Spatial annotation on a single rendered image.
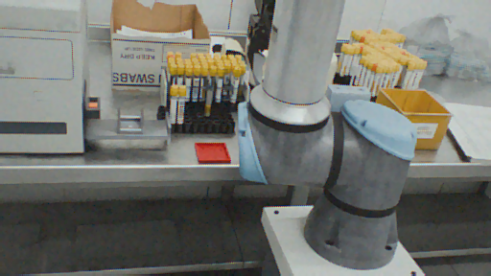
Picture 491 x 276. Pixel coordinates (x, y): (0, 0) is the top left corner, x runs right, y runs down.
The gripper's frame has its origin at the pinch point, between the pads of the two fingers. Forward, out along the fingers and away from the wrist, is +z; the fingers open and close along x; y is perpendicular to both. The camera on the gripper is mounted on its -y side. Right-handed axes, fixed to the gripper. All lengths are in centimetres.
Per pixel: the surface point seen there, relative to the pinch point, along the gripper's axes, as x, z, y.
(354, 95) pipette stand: -23.6, 2.2, 1.8
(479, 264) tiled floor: -123, 99, 39
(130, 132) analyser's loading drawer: 28.4, 7.2, -10.5
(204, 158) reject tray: 13.3, 11.3, -13.2
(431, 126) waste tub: -40.2, 4.8, -7.4
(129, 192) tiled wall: 28, 70, 52
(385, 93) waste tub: -31.8, 1.6, 2.4
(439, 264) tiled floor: -104, 99, 39
